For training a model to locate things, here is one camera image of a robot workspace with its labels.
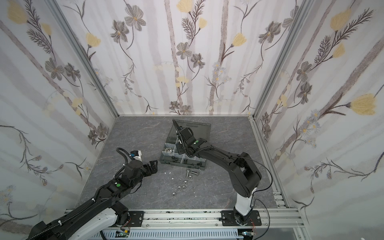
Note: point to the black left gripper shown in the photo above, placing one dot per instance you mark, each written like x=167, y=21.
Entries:
x=151, y=167

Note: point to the clear plastic organizer box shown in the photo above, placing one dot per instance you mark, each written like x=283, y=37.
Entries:
x=201, y=131

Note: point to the white slotted cable duct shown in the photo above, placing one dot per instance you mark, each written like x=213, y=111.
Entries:
x=175, y=234

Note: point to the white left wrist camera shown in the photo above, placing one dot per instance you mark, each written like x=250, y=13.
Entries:
x=137, y=155

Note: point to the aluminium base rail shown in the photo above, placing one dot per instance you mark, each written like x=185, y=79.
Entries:
x=264, y=224

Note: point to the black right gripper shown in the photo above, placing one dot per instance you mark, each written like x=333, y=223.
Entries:
x=186, y=137

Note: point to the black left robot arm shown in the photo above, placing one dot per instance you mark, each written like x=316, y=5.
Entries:
x=104, y=209

